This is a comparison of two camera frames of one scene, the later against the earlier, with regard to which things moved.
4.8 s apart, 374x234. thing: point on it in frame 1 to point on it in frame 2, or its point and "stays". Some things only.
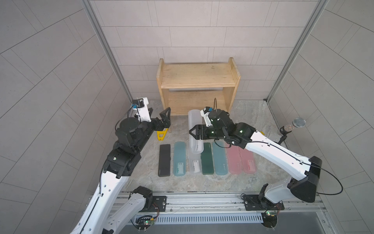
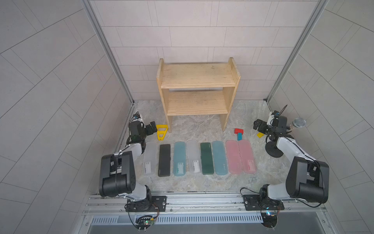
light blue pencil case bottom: (220, 158) stays
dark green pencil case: (207, 162) stays
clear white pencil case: (196, 146) to (150, 159)
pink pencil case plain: (234, 164) stays
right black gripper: (203, 133) to (262, 128)
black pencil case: (164, 161) stays
